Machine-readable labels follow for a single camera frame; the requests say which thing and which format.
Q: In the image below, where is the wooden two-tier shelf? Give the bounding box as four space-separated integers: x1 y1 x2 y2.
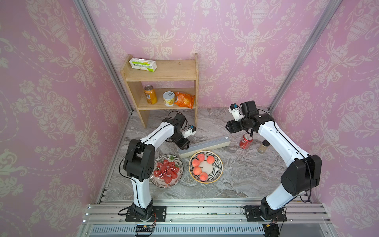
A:
119 53 199 128

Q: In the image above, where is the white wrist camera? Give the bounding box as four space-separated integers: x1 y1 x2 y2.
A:
183 125 196 138
229 103 244 121

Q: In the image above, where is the cream plastic wrap dispenser box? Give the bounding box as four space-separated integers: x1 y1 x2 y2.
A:
177 136 232 159

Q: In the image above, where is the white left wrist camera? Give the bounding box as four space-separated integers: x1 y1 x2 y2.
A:
183 125 196 138

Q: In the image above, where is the right aluminium corner post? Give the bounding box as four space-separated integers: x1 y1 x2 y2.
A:
267 0 342 114

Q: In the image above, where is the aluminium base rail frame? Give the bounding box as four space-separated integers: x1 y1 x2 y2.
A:
78 198 338 237

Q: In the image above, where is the red soda can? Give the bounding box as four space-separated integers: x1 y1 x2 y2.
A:
239 133 253 150

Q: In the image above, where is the striped plate of peaches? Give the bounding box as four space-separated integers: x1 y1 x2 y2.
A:
188 151 224 184

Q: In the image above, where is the orange chip bag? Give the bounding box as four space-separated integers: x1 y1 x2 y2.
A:
174 92 195 109

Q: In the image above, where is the white green carton box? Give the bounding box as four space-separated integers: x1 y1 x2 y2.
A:
129 58 157 72

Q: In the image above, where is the patterned plate of strawberries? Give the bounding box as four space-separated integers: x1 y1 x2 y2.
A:
149 153 184 189

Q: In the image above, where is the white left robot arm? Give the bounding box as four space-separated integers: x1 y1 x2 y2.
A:
118 112 196 223

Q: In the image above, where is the aluminium corner post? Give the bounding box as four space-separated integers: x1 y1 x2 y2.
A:
267 0 342 114
73 0 133 115

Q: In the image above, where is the brown spice jar black lid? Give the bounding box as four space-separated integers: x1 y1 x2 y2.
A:
257 140 270 154

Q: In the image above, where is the orange drink can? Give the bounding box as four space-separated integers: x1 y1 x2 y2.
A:
144 85 158 104

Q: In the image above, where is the white yellow snack cup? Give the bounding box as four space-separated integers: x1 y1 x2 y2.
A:
163 91 176 107

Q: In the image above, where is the left aluminium corner post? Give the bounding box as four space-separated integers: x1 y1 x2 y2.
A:
73 0 133 115

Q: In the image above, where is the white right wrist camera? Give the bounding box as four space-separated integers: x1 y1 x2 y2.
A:
229 103 244 121

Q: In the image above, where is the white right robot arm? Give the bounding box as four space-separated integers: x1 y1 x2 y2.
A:
226 101 322 221

